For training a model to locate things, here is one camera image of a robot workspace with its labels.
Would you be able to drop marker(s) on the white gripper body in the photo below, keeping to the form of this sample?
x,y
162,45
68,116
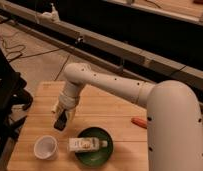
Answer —
x,y
70,95

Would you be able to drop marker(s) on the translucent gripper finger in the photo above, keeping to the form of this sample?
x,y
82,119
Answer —
x,y
61,108
70,115

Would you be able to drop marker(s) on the black eraser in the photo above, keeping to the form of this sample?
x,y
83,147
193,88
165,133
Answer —
x,y
60,123

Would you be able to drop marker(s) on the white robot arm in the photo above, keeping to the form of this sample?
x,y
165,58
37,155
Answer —
x,y
174,122

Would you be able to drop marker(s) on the white ceramic cup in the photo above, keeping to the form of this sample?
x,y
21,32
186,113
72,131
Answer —
x,y
46,148

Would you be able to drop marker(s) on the white lotion tube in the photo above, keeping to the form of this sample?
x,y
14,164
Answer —
x,y
86,144

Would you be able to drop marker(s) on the green plate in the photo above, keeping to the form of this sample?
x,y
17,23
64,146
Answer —
x,y
100,157

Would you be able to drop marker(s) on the black chair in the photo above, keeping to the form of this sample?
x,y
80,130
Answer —
x,y
12,92

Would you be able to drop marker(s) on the white object on rail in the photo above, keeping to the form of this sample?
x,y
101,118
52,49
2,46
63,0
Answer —
x,y
53,15

